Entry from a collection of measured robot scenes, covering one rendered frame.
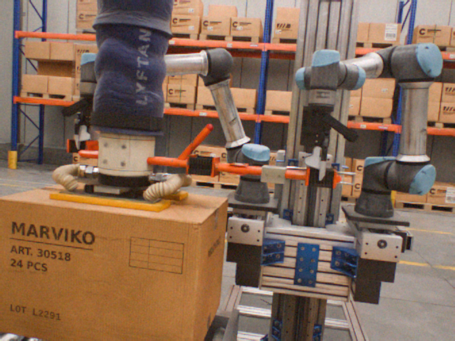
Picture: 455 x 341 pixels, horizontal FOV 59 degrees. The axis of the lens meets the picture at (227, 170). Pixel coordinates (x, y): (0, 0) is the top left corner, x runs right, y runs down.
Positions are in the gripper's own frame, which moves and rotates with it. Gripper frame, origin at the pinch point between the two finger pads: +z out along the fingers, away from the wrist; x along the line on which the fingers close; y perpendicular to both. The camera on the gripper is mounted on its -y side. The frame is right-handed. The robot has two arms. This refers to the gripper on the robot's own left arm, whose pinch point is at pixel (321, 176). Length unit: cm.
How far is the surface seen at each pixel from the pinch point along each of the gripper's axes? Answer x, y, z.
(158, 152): -823, 342, 63
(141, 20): 10, 54, -40
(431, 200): -716, -257, 102
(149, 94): 5, 52, -20
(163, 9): 4, 49, -44
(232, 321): -25, 26, 61
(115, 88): 11, 60, -21
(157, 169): -823, 343, 105
